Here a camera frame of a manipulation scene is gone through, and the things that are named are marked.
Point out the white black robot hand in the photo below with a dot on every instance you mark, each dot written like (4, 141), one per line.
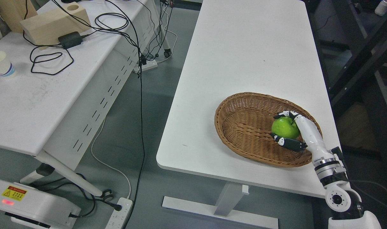
(313, 141)

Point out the green apple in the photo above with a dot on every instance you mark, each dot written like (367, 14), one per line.
(285, 127)

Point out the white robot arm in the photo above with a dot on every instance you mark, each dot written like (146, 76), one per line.
(345, 203)

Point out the black metal shelf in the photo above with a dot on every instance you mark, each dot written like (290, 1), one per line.
(361, 76)

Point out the brown wicker basket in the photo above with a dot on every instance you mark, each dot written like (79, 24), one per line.
(243, 122)

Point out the white standing desk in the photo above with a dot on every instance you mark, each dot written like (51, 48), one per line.
(263, 46)

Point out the far white power strip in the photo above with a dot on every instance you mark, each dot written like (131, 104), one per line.
(148, 66)

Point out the white floor power strip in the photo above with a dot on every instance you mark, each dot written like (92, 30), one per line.
(118, 218)

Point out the black power adapter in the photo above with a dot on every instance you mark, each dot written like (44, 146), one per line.
(70, 40)

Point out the white folding table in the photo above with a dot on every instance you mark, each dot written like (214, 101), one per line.
(52, 110)

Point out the wooden block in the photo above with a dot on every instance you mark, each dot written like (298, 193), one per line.
(46, 28)

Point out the white machine with warning label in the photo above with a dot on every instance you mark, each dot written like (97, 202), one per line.
(37, 209)

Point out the white paper cup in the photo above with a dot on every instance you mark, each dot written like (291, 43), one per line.
(7, 69)

